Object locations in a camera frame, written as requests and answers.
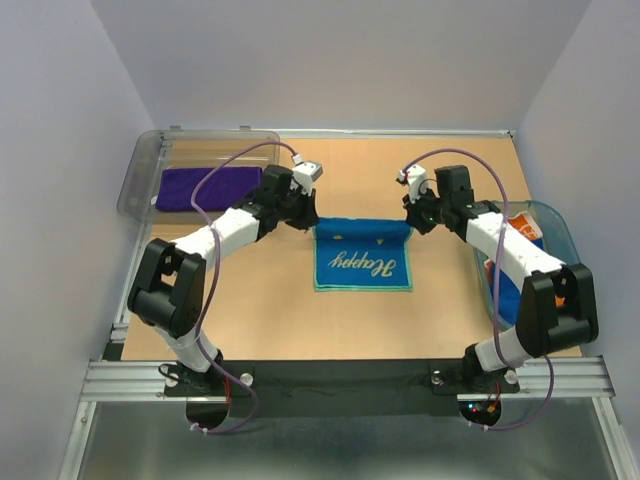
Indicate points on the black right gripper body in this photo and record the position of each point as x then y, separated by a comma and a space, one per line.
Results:
428, 211

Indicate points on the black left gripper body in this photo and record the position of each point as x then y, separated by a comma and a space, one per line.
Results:
294, 208

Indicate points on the yellow towel teal trim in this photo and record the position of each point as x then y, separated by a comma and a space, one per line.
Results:
361, 255

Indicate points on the purple towel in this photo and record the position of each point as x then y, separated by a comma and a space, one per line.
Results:
227, 186

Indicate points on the blue towel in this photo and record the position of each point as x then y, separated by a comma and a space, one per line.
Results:
509, 296

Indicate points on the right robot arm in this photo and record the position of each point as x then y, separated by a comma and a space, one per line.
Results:
557, 308

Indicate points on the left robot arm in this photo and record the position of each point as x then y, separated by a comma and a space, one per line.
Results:
167, 293

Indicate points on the orange white patterned towel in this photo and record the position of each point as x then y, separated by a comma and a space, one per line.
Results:
525, 225

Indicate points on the teal plastic bin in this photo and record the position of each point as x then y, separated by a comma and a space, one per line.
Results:
558, 241

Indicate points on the smoky clear plastic bin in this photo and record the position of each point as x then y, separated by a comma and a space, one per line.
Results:
158, 150

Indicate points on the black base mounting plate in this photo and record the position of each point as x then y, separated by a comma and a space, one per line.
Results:
326, 388

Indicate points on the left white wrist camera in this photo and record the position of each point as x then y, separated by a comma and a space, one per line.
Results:
304, 174

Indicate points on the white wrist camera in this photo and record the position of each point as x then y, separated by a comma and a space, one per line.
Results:
415, 179
304, 174

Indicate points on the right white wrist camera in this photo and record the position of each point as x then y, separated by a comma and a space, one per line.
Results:
415, 179

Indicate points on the aluminium frame rail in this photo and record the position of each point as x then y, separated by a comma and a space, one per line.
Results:
266, 309

